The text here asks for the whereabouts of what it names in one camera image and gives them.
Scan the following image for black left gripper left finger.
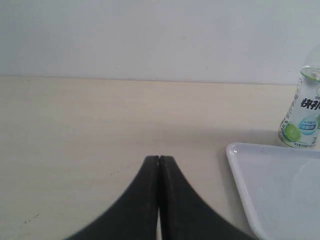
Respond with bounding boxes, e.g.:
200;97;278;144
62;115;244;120
68;155;160;240

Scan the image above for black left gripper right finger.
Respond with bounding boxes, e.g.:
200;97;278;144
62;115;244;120
158;156;253;240

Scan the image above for clear plastic drink bottle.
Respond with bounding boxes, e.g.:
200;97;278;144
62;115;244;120
278;45;320;149

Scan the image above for white plastic tray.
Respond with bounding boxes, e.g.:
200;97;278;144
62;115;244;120
226;142;320;240

